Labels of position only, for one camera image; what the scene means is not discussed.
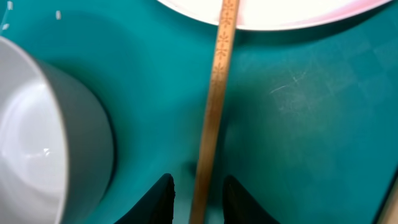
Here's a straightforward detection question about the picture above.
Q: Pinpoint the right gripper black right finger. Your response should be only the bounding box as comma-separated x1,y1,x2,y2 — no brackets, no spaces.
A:
222,175,279,224

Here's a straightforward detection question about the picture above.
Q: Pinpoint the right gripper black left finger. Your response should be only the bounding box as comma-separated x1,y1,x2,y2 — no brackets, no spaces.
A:
115,173,175,224

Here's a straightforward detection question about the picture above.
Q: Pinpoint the grey bowl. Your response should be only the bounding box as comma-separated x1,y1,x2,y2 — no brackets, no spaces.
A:
1,38,114,223

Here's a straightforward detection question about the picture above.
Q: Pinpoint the teal serving tray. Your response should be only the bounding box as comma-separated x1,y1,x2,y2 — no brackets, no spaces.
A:
1,0,397,223

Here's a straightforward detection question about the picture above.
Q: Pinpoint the large pink plate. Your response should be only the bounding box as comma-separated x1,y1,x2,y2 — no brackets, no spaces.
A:
159,0,392,31

